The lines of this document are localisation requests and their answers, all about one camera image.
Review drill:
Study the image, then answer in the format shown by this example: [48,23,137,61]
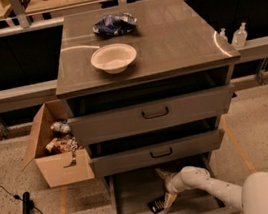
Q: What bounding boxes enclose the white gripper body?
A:
[164,172,186,195]

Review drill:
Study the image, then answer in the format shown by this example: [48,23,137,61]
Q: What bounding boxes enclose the black rxbar chocolate bar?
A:
[147,196,165,214]

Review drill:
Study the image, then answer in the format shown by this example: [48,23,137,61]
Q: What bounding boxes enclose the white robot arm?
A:
[156,166,268,214]

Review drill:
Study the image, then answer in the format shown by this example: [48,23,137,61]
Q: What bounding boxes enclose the grey bottom drawer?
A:
[109,165,238,214]

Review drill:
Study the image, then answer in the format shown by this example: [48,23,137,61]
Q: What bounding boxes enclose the grey drawer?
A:
[89,129,224,178]
[109,165,238,214]
[68,85,234,145]

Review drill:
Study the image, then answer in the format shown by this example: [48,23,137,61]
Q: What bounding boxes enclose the grey middle drawer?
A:
[89,129,224,178]

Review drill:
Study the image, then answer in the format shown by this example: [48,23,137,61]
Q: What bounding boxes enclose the grey top drawer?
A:
[68,85,234,145]

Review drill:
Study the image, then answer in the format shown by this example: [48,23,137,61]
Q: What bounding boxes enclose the grey drawer cabinet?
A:
[43,0,257,188]

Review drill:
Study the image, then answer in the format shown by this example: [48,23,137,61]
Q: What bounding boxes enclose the brown cardboard box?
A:
[22,100,94,187]

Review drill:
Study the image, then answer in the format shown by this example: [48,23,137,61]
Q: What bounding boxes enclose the brown crumpled snack bag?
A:
[45,134,80,155]

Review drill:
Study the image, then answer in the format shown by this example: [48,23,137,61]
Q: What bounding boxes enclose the crumpled blue white snack bag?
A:
[50,121,71,134]

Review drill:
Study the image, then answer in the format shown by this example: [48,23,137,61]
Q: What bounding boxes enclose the white paper bowl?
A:
[90,43,137,74]

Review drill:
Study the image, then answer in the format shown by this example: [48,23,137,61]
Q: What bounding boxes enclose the clear sanitizer bottle left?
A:
[219,28,228,43]

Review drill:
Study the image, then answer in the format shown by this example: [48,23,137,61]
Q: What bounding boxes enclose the clear sanitizer bottle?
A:
[219,28,228,43]
[232,22,247,48]

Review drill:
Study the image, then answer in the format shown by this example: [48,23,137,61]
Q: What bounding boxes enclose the clear sanitizer bottle right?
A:
[232,22,247,48]

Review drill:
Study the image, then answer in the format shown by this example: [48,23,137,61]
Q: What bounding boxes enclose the blue crumpled chip bag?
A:
[92,12,137,37]

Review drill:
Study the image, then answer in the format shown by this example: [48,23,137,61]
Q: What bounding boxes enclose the grey metal railing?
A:
[0,0,268,113]

